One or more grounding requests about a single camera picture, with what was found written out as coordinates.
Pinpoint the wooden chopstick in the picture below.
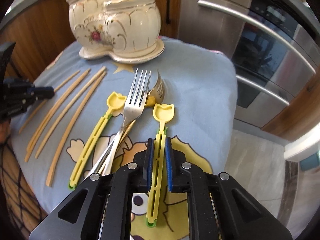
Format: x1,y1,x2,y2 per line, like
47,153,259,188
34,65,107,160
18,70,80,134
46,72,106,187
24,68,91,163

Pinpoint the yellow plastic spoon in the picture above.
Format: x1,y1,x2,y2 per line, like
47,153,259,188
68,91,127,189
146,103,175,227

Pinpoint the silver fork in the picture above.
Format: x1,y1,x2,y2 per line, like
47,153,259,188
86,69,151,178

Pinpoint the person's left hand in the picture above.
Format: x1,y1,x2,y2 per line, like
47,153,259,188
0,120,10,144

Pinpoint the light blue cartoon cloth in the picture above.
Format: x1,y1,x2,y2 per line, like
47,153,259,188
10,36,238,240

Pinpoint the cream floral ceramic utensil holder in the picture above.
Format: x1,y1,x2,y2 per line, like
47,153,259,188
66,0,165,64

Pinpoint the stainless steel oven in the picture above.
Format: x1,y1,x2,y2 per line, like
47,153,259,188
178,0,319,128

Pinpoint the black cabinet handle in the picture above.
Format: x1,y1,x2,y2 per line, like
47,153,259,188
165,0,171,24

